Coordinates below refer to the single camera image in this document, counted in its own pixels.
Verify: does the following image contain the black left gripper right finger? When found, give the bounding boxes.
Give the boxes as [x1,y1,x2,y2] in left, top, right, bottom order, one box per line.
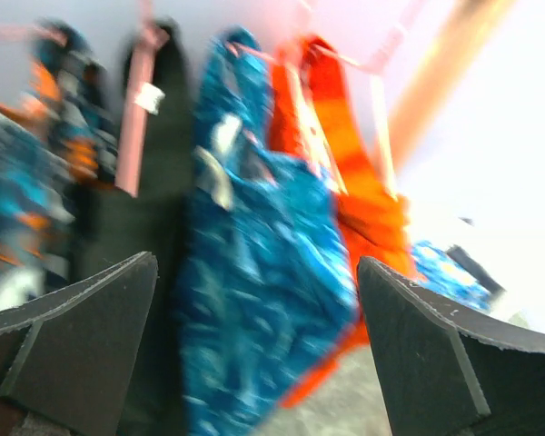
[358,257,545,436]

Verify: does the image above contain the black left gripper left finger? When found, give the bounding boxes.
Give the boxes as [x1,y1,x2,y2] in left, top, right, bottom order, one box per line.
[0,253,157,435]

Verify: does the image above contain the multicolour patterned shorts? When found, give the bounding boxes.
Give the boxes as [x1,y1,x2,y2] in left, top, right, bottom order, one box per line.
[0,19,117,311]

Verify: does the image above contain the pink wire hanger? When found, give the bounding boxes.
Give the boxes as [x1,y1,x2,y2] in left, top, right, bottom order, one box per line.
[0,25,67,46]

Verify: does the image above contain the black hanging shorts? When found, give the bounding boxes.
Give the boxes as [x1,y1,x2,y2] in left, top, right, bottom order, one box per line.
[69,18,193,435]

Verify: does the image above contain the blue patterned hanging shorts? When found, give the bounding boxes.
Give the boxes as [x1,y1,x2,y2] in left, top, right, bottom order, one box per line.
[173,27,358,435]

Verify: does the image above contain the pink hanger under black shorts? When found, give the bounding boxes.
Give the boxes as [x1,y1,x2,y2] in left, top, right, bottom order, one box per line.
[115,1,169,197]

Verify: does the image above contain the orange hanging shorts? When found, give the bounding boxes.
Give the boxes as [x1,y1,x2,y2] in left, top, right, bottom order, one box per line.
[267,34,421,410]

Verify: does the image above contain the pink hanger under orange shorts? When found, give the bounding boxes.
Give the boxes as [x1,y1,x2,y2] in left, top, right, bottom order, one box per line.
[294,0,432,201]

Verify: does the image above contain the pink hanger under blue shorts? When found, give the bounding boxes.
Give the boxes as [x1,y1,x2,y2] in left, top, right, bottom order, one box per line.
[225,42,276,64]

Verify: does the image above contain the blue floral folded cloth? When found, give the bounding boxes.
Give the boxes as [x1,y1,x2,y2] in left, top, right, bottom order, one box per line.
[411,241,491,312]

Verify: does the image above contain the dark navy folded cloth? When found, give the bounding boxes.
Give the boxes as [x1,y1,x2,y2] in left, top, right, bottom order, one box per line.
[446,245,505,295]

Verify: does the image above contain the wooden clothes rack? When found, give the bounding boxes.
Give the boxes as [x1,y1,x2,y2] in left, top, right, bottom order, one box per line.
[389,0,515,172]

